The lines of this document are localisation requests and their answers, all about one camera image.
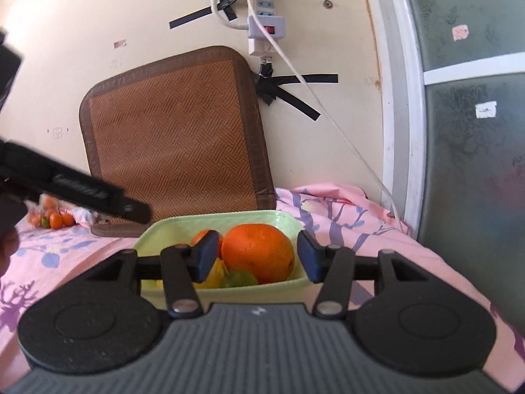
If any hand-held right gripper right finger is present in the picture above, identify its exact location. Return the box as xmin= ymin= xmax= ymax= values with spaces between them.
xmin=297 ymin=230 xmax=431 ymax=319

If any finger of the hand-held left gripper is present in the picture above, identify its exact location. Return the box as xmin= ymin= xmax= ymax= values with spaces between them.
xmin=119 ymin=200 xmax=151 ymax=223

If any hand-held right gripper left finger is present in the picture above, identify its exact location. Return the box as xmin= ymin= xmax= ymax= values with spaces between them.
xmin=88 ymin=230 xmax=224 ymax=319

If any small orange tangerine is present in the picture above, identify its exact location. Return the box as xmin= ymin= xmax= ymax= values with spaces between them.
xmin=191 ymin=230 xmax=212 ymax=250

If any yellow lemon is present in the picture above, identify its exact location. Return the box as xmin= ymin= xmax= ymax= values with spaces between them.
xmin=193 ymin=258 xmax=230 ymax=289

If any light green plastic basket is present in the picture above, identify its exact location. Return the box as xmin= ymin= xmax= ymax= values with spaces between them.
xmin=131 ymin=210 xmax=312 ymax=313

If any green plum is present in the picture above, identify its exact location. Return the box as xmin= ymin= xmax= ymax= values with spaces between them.
xmin=223 ymin=270 xmax=259 ymax=288

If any large orange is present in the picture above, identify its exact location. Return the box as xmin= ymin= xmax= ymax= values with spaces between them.
xmin=221 ymin=224 xmax=295 ymax=285

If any person's left hand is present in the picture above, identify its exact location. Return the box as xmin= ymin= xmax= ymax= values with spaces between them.
xmin=0 ymin=229 xmax=20 ymax=276

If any pile of small kumquats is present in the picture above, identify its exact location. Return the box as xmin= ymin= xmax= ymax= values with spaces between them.
xmin=27 ymin=196 xmax=75 ymax=230

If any white crumpled cloth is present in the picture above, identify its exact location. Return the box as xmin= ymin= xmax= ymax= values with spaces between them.
xmin=73 ymin=207 xmax=97 ymax=225

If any brown woven seat mat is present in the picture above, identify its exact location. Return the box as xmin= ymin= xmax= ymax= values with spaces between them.
xmin=79 ymin=46 xmax=276 ymax=239

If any pink printed bedsheet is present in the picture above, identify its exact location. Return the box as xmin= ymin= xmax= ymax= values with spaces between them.
xmin=0 ymin=181 xmax=525 ymax=380

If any black tape star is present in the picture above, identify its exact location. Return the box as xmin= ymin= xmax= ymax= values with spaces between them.
xmin=253 ymin=59 xmax=339 ymax=122

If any frosted glass door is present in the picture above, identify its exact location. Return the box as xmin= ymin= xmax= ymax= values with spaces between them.
xmin=361 ymin=0 xmax=525 ymax=364

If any white power strip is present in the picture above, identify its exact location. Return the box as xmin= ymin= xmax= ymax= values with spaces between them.
xmin=246 ymin=0 xmax=285 ymax=56

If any white door sticker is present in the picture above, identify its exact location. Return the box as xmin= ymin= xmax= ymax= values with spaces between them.
xmin=475 ymin=101 xmax=498 ymax=119

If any white power cable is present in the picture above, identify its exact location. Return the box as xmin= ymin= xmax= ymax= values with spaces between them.
xmin=247 ymin=0 xmax=406 ymax=226

